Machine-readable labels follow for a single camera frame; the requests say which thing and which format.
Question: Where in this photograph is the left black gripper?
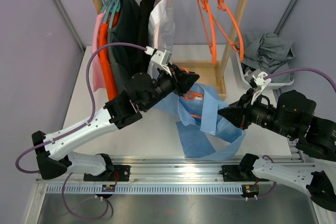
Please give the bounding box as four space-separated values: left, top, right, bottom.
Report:
142 63 200 112

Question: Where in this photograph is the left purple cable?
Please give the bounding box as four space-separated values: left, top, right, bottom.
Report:
15 42 148 220

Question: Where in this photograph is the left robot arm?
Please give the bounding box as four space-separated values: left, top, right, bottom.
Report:
32 64 199 182

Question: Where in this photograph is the pink shirt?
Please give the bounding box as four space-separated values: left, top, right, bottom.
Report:
91 12 106 92

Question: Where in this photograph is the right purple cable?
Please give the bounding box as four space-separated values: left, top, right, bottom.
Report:
264 67 336 91

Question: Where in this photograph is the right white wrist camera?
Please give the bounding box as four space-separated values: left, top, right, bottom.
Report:
246 69 271 105

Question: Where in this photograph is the dark grey t-shirt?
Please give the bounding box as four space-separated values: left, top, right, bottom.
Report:
108 0 139 93

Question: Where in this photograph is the aluminium rail frame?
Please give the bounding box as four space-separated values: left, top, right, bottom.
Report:
35 151 321 184

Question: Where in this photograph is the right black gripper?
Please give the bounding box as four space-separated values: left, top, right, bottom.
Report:
217 87 295 137

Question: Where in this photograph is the purple cable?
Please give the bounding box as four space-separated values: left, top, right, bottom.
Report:
15 42 148 220
264 67 336 91

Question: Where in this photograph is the white plastic basket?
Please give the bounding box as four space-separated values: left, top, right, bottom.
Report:
236 53 294 90

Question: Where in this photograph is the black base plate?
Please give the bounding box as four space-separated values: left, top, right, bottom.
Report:
83 165 131 182
219 165 260 183

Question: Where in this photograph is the light blue shirt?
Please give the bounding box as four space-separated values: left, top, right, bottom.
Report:
154 83 246 161

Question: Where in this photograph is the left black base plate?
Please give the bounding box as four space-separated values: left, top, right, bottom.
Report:
83 165 131 182

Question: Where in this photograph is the white slotted cable duct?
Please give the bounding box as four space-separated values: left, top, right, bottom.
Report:
47 184 243 195

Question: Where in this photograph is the orange hanger of plaid shirt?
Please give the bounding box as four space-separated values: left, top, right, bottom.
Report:
217 0 244 62

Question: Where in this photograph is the grey shirt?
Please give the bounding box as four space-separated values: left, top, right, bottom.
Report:
240 31 295 74

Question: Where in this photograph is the orange hanger of blue shirt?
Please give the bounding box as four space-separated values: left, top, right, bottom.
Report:
180 67 205 119

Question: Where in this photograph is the orange hanger of grey shirt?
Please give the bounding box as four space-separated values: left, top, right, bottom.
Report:
196 0 223 65

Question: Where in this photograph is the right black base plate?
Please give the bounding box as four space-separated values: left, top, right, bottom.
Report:
219 165 260 183

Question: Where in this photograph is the orange shirt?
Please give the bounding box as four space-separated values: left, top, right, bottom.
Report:
99 23 118 100

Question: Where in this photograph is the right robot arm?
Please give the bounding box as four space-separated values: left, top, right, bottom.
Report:
218 89 335 211

